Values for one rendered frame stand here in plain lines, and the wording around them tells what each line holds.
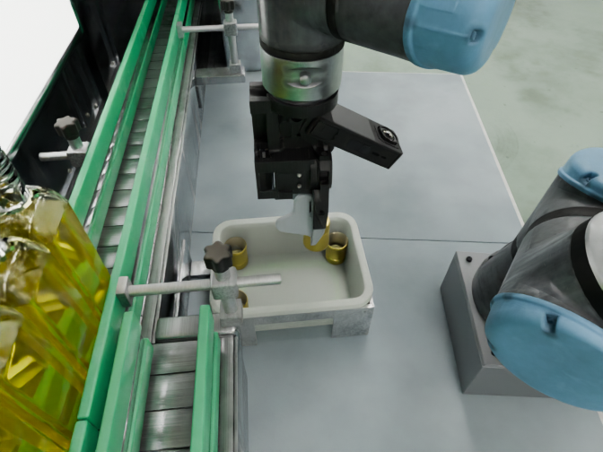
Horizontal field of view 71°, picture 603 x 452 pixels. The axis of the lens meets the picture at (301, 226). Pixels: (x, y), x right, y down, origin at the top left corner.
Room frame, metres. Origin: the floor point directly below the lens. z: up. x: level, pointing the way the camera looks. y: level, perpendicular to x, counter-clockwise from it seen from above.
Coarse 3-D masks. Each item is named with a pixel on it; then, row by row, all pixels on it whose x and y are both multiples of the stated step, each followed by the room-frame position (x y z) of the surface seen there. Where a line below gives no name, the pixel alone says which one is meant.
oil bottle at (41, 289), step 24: (24, 240) 0.21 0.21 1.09; (0, 264) 0.18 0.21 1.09; (24, 264) 0.19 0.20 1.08; (48, 264) 0.20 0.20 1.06; (0, 288) 0.16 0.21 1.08; (24, 288) 0.17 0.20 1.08; (48, 288) 0.19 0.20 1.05; (72, 288) 0.21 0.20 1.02; (24, 312) 0.16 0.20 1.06; (48, 312) 0.17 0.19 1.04; (72, 312) 0.19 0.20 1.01; (48, 336) 0.16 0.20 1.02; (72, 336) 0.17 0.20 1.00; (72, 360) 0.16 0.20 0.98
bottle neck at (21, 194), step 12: (0, 156) 0.24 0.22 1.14; (0, 168) 0.24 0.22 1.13; (12, 168) 0.25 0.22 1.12; (0, 180) 0.23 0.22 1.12; (12, 180) 0.24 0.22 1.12; (0, 192) 0.23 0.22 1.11; (12, 192) 0.24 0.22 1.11; (24, 192) 0.24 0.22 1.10; (0, 204) 0.23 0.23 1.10; (12, 204) 0.23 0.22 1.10
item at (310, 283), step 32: (224, 224) 0.45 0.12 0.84; (256, 224) 0.45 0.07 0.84; (352, 224) 0.45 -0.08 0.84; (256, 256) 0.44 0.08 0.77; (288, 256) 0.44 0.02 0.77; (320, 256) 0.44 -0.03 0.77; (352, 256) 0.40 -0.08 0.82; (256, 288) 0.38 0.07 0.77; (288, 288) 0.38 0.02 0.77; (320, 288) 0.38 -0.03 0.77; (352, 288) 0.37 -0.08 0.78
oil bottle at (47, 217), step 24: (48, 192) 0.26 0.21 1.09; (0, 216) 0.23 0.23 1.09; (24, 216) 0.23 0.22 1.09; (48, 216) 0.24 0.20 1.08; (72, 216) 0.26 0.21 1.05; (48, 240) 0.22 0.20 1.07; (72, 240) 0.24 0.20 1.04; (72, 264) 0.23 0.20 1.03; (96, 264) 0.26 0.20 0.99; (96, 288) 0.24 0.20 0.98; (96, 312) 0.22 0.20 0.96
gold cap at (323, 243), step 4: (328, 220) 0.38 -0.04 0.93; (328, 224) 0.37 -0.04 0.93; (328, 228) 0.37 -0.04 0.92; (324, 232) 0.36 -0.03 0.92; (328, 232) 0.37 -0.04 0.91; (304, 236) 0.37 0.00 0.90; (308, 236) 0.36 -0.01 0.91; (324, 236) 0.36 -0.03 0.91; (328, 236) 0.37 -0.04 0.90; (304, 240) 0.37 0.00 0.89; (308, 240) 0.36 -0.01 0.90; (320, 240) 0.36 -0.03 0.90; (324, 240) 0.36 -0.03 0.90; (328, 240) 0.37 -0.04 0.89; (304, 244) 0.37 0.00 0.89; (308, 244) 0.36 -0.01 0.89; (316, 244) 0.36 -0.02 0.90; (320, 244) 0.36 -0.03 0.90; (324, 244) 0.36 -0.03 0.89; (308, 248) 0.36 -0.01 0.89; (312, 248) 0.36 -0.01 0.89; (316, 248) 0.36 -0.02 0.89; (320, 248) 0.36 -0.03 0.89; (324, 248) 0.36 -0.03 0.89
